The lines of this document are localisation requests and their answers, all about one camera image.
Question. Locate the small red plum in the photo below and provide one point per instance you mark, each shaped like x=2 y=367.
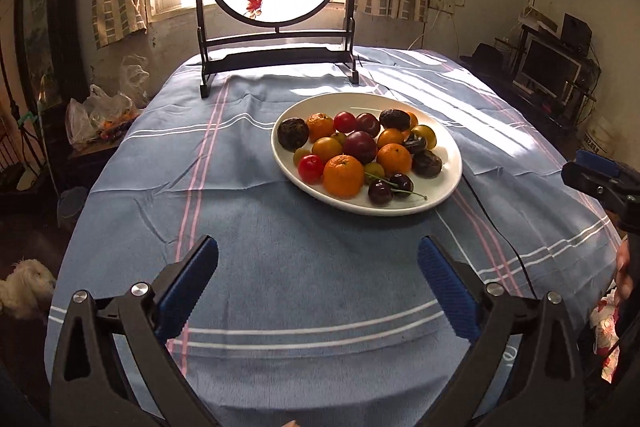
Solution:
x=311 y=168
x=344 y=122

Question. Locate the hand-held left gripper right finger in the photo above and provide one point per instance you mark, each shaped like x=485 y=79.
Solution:
x=450 y=292

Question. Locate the blue striped tablecloth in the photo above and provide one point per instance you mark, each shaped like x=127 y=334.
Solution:
x=280 y=232

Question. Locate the wrinkled dark passion fruit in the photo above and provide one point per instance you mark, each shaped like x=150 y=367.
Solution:
x=292 y=134
x=426 y=163
x=415 y=144
x=394 y=119

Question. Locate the dark framed wall picture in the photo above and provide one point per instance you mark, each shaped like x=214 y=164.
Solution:
x=40 y=7

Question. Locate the wall outlet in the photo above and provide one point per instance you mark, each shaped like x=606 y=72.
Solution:
x=442 y=4

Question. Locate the person's left hand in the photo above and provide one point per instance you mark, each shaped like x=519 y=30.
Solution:
x=291 y=424

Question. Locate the person's right hand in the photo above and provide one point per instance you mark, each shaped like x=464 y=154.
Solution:
x=624 y=272

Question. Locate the large dark red plum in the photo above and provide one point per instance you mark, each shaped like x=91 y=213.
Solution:
x=359 y=145

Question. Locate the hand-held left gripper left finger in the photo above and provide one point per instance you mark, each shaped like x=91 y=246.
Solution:
x=185 y=287

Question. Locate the white dog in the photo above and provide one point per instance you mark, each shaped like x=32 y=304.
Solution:
x=25 y=287

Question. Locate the grey trash bin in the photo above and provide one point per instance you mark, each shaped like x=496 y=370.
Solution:
x=72 y=209

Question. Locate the dark cherry with stem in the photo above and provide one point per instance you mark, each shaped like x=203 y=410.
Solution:
x=380 y=193
x=401 y=182

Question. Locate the small yellow-green fruit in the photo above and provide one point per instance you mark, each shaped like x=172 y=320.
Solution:
x=301 y=155
x=374 y=169
x=340 y=138

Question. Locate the yellow-orange round fruit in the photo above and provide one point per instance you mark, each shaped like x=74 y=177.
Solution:
x=326 y=149

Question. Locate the computer monitor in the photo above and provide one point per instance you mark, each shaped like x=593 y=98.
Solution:
x=547 y=67

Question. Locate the white oval plate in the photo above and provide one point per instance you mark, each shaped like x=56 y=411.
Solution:
x=350 y=103

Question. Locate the white plastic bag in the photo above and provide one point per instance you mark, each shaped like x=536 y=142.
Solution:
x=132 y=74

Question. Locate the clear plastic bag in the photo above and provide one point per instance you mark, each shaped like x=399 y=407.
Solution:
x=95 y=112

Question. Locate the floral cloth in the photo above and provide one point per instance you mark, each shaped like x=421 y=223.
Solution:
x=605 y=332

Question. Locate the large orange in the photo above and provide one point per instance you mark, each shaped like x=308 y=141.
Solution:
x=343 y=176

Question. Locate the tangerine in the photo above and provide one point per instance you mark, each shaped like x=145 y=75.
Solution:
x=412 y=119
x=394 y=158
x=390 y=138
x=320 y=127

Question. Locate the black speaker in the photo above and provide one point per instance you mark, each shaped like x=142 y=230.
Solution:
x=576 y=34

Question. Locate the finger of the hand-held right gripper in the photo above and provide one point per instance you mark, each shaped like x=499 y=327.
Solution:
x=595 y=162
x=600 y=187

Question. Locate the black hat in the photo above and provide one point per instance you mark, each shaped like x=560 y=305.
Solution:
x=485 y=54

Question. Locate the white bucket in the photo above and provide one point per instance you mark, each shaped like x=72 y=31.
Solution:
x=600 y=139

